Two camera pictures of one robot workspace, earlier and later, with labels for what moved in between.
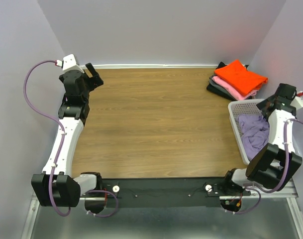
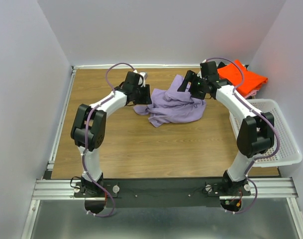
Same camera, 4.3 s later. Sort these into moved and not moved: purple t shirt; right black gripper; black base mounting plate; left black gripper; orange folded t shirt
Moved: right black gripper; purple t shirt; left black gripper
Not moved: black base mounting plate; orange folded t shirt
